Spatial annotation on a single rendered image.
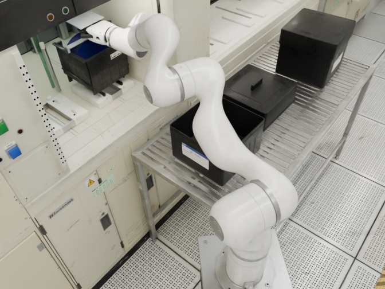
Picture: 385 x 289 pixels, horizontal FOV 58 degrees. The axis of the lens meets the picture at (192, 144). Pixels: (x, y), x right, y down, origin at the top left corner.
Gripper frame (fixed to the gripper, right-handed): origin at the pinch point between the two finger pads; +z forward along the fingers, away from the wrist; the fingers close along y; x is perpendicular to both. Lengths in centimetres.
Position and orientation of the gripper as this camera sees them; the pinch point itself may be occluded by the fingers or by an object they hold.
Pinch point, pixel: (86, 24)
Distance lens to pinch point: 155.9
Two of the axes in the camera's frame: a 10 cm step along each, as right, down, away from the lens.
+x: -0.3, -6.9, -7.2
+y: 6.3, -5.7, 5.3
